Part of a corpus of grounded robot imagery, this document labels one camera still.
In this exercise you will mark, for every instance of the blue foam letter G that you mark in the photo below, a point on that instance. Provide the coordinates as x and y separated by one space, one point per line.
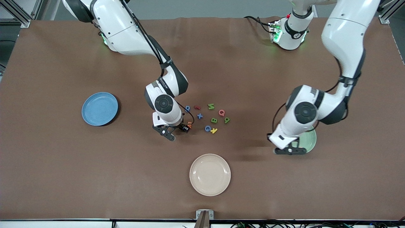
207 128

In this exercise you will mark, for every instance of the green foam letter B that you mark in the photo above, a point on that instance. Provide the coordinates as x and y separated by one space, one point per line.
214 120

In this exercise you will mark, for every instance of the green foam letter M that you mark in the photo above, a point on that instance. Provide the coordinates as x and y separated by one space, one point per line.
211 106

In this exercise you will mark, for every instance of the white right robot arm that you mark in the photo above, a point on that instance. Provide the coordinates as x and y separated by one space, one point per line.
126 34

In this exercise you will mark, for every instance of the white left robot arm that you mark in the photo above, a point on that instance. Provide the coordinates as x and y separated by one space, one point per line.
345 38

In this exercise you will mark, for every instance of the yellow foam letter K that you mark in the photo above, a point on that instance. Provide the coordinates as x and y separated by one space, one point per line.
214 130

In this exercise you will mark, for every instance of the pink foam letter Q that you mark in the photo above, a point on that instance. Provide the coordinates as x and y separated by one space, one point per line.
221 112

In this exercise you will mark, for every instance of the green round plate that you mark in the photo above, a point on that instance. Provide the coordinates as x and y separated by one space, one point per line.
310 142

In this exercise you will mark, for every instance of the beige round plate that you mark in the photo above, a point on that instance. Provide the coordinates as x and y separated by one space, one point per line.
210 174

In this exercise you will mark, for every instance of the blue round plate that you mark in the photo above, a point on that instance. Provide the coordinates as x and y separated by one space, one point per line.
99 109

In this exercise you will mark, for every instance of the brown table cover sheet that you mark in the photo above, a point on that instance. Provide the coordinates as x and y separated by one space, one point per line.
95 177

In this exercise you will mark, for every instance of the grey metal camera bracket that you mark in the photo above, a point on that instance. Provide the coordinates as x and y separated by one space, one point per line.
198 214

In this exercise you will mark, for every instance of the aluminium extrusion frame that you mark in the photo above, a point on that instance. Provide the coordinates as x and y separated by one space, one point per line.
384 19
23 22

